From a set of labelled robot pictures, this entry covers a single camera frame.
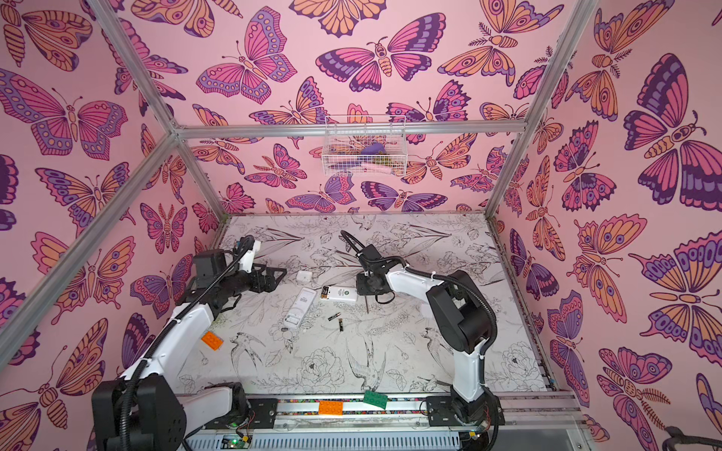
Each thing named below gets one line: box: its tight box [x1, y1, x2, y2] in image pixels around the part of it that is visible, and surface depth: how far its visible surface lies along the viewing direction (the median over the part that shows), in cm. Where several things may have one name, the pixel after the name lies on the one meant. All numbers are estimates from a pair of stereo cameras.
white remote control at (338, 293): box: [320, 285, 359, 302], surface depth 97 cm
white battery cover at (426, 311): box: [419, 303, 435, 319], surface depth 93 cm
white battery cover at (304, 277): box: [296, 269, 314, 285], surface depth 102 cm
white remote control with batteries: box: [283, 286, 318, 329], surface depth 94 cm
